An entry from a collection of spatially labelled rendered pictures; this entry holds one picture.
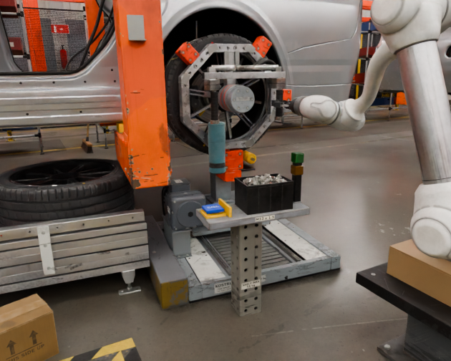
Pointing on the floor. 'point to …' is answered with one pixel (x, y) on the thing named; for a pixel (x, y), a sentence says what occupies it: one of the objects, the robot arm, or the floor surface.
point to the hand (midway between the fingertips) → (279, 103)
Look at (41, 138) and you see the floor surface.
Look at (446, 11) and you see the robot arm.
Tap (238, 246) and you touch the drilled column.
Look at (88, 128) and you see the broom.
